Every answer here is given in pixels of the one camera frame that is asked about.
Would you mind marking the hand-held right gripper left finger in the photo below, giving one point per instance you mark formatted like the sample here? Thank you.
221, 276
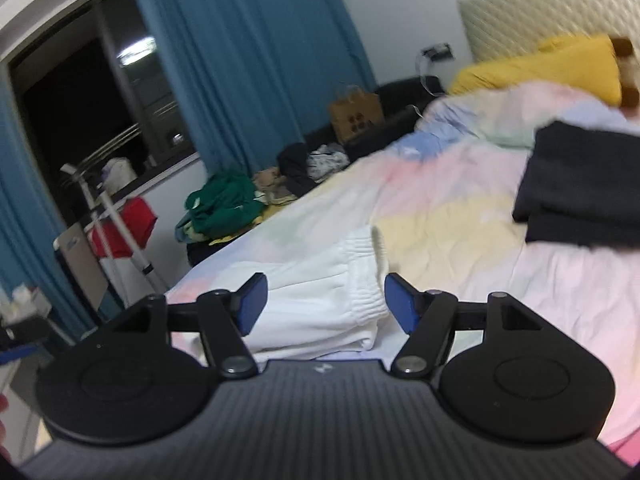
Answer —
250, 305

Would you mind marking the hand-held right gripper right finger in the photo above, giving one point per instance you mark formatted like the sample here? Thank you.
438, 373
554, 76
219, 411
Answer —
400, 305

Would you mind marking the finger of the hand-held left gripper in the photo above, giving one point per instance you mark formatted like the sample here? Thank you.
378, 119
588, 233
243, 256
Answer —
25, 332

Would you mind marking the white pants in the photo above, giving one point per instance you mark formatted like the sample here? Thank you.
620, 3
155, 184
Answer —
310, 300

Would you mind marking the yellow and blue clothes pile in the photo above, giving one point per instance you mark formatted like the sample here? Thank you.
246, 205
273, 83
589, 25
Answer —
200, 235

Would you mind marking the black folded clothes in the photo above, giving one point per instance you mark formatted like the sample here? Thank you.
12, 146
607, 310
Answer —
580, 185

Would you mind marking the beige upright panel appliance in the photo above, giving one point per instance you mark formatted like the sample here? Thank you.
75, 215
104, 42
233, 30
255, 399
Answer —
82, 265

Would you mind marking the green garment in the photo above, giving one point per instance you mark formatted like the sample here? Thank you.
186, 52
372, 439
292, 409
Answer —
225, 202

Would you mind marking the tan garment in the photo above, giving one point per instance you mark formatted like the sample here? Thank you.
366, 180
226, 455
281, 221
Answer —
272, 185

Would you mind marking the garment steamer stand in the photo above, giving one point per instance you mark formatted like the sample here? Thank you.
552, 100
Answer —
115, 230

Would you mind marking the red garment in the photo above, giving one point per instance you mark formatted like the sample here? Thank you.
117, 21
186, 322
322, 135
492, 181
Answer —
137, 222

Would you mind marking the white patterned garment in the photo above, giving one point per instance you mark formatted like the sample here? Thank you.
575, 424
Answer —
327, 162

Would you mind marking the brown paper bag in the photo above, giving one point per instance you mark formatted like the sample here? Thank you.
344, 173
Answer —
357, 117

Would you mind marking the black sofa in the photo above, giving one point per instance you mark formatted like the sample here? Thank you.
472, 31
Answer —
395, 105

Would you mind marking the dark window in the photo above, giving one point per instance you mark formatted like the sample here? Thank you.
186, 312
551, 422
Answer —
65, 110

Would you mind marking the yellow pillow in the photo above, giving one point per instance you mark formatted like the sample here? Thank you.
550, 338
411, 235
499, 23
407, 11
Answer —
550, 67

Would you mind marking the brown plush toy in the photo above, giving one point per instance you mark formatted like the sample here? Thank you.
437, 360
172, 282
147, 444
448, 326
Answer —
629, 75

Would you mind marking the beige quilted headboard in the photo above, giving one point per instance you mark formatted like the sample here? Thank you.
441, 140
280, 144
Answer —
540, 5

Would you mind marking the white garment on rail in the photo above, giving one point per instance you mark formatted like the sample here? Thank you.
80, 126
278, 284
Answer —
120, 175

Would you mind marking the white wall socket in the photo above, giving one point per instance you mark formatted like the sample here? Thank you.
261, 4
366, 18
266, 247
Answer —
439, 52

